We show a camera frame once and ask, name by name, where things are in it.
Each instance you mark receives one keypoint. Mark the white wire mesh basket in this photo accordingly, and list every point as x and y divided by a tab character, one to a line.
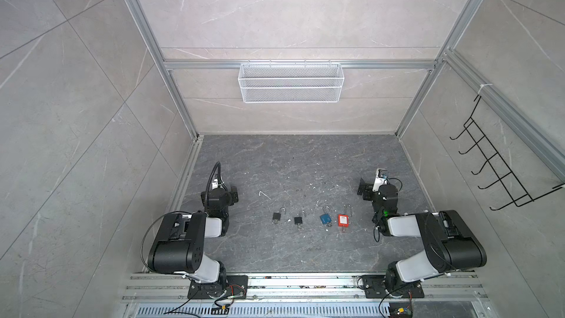
290	82

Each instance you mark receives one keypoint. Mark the black wire hook rack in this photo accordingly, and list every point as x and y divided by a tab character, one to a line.
503	174

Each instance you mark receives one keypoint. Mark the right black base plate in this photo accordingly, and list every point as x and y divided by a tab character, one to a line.
382	286

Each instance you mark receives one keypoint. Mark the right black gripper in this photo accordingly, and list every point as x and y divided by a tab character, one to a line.
365	188

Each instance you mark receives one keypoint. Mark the blue padlock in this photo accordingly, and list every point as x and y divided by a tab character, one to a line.
325	218

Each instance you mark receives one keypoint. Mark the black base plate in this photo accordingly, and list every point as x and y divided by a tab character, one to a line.
382	286
231	285

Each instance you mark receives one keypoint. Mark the aluminium front rail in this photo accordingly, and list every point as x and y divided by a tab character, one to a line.
153	288

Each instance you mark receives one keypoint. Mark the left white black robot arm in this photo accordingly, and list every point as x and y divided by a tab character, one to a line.
178	248

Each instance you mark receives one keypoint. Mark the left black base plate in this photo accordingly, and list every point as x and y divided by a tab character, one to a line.
231	285

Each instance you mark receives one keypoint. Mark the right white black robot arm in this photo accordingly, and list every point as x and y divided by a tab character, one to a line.
448	243

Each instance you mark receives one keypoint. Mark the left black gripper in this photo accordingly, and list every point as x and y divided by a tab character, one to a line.
232	194

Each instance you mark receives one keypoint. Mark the black padlock left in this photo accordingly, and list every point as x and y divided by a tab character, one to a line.
276	217

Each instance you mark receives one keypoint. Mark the red padlock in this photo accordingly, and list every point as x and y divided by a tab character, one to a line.
344	218

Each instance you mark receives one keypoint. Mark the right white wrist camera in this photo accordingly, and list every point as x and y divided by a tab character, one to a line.
379	178

